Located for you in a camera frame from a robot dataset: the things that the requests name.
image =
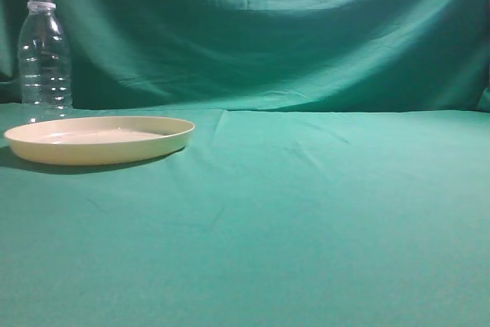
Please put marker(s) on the clear plastic bottle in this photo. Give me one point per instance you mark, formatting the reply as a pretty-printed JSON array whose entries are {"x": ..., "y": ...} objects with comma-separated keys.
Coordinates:
[{"x": 44, "y": 64}]

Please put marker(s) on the cream plastic plate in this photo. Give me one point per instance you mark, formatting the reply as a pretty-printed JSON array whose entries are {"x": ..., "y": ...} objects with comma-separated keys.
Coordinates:
[{"x": 100, "y": 140}]

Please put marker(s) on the green cloth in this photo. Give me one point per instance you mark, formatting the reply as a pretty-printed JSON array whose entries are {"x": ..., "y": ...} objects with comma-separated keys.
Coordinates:
[{"x": 338, "y": 174}]

